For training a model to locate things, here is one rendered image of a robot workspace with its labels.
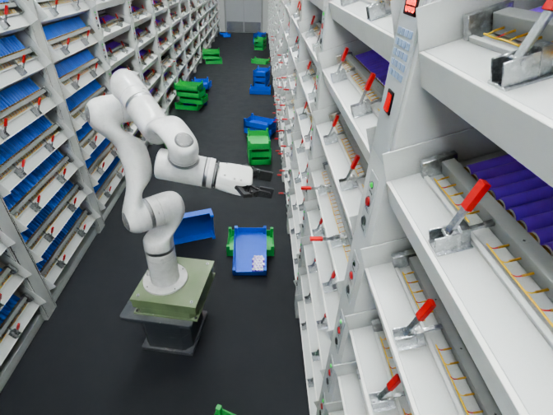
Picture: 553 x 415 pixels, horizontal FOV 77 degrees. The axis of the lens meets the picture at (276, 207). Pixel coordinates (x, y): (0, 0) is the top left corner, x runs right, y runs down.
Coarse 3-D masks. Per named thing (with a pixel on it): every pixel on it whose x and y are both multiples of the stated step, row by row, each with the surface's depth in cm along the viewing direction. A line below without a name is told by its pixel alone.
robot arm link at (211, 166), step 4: (208, 160) 94; (212, 160) 95; (208, 164) 93; (212, 164) 94; (216, 164) 96; (208, 168) 93; (212, 168) 93; (204, 172) 93; (208, 172) 93; (212, 172) 93; (204, 176) 93; (208, 176) 93; (212, 176) 93; (204, 180) 94; (208, 180) 94; (212, 180) 95; (204, 184) 95; (208, 184) 95; (212, 184) 97
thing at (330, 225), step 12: (324, 156) 129; (312, 168) 132; (324, 168) 130; (324, 204) 114; (324, 216) 109; (336, 216) 107; (336, 228) 103; (336, 252) 95; (348, 252) 94; (336, 264) 91; (336, 276) 88
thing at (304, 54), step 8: (304, 0) 160; (304, 8) 162; (312, 8) 163; (304, 16) 164; (312, 16) 164; (304, 48) 172; (304, 56) 175; (296, 72) 187; (296, 96) 187; (304, 96) 186; (296, 112) 191; (296, 120) 194; (296, 128) 197; (296, 160) 208; (288, 224) 236; (288, 232) 240
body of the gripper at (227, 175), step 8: (216, 168) 94; (224, 168) 96; (232, 168) 97; (240, 168) 99; (248, 168) 100; (216, 176) 94; (224, 176) 93; (232, 176) 94; (240, 176) 95; (248, 176) 96; (216, 184) 94; (224, 184) 94; (232, 184) 94; (240, 184) 94; (248, 184) 94; (232, 192) 95
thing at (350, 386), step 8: (336, 368) 84; (344, 368) 84; (352, 368) 84; (344, 376) 86; (352, 376) 85; (344, 384) 84; (352, 384) 84; (360, 384) 82; (344, 392) 83; (352, 392) 82; (360, 392) 82; (344, 400) 81; (352, 400) 81; (360, 400) 80; (344, 408) 80; (352, 408) 79; (360, 408) 79
